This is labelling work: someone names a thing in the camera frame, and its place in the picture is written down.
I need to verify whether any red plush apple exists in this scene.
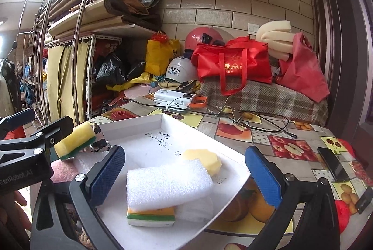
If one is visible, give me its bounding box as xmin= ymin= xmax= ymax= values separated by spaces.
xmin=335 ymin=199 xmax=350 ymax=234

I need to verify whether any yellow green sponge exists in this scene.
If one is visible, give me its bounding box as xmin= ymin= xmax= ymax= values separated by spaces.
xmin=54 ymin=122 xmax=96 ymax=160

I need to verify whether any white foam block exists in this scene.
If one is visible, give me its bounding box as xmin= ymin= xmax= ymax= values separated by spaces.
xmin=126 ymin=160 xmax=214 ymax=212

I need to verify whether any person's left hand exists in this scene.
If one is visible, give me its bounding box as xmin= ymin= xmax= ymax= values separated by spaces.
xmin=1 ymin=191 xmax=32 ymax=240

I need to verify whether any brown beige braided scrunchie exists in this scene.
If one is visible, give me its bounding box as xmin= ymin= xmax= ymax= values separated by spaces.
xmin=76 ymin=229 xmax=95 ymax=250

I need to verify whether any pink fluffy plush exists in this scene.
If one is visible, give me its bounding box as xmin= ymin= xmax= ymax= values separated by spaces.
xmin=51 ymin=160 xmax=78 ymax=183

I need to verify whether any black power adapter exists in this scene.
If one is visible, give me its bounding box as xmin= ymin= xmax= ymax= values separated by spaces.
xmin=355 ymin=187 xmax=373 ymax=214

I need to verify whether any black white patterned scrunchie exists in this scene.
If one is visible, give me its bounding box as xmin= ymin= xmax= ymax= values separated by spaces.
xmin=89 ymin=122 xmax=111 ymax=152

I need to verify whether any black smartphone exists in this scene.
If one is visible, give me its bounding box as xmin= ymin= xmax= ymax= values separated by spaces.
xmin=317 ymin=147 xmax=350 ymax=182

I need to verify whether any yellow curtain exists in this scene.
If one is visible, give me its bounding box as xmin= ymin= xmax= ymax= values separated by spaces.
xmin=47 ymin=40 xmax=90 ymax=122

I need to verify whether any black plastic bag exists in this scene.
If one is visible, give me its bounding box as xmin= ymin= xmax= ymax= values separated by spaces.
xmin=95 ymin=52 xmax=146 ymax=86

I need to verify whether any white shallow cardboard tray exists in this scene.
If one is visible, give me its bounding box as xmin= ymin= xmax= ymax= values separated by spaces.
xmin=94 ymin=114 xmax=250 ymax=249

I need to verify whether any metal shelving rack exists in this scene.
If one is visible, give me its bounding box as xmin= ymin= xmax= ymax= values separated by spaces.
xmin=17 ymin=0 xmax=164 ymax=125

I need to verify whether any white power strip box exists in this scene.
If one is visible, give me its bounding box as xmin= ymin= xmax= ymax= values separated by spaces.
xmin=154 ymin=89 xmax=195 ymax=110

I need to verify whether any plaid covered bench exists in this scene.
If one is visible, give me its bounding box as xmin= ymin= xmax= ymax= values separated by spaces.
xmin=199 ymin=77 xmax=328 ymax=126

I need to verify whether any yellow shopping bag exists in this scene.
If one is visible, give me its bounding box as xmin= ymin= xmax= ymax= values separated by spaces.
xmin=145 ymin=31 xmax=181 ymax=76

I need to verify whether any white safety helmet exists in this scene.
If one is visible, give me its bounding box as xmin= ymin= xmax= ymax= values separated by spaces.
xmin=165 ymin=56 xmax=198 ymax=83

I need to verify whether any red fabric bag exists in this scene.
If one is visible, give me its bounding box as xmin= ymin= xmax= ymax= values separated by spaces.
xmin=276 ymin=33 xmax=330 ymax=103

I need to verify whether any red tote bag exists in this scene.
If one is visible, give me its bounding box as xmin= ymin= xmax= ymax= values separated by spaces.
xmin=191 ymin=37 xmax=272 ymax=96

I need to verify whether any pink red helmet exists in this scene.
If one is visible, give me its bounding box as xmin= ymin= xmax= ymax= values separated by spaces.
xmin=184 ymin=26 xmax=225 ymax=51

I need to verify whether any cream foam roll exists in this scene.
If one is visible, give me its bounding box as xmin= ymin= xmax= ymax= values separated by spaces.
xmin=256 ymin=20 xmax=295 ymax=61

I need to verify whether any brown wooden door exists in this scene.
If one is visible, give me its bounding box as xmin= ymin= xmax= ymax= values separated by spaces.
xmin=314 ymin=0 xmax=372 ymax=155

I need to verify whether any black cable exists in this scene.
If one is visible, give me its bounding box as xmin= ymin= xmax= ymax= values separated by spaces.
xmin=124 ymin=98 xmax=298 ymax=140

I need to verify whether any chrome curved rail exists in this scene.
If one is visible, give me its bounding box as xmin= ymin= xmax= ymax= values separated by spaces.
xmin=37 ymin=0 xmax=120 ymax=125

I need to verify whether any orange handled tool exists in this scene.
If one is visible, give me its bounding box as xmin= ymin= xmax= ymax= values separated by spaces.
xmin=188 ymin=96 xmax=207 ymax=108

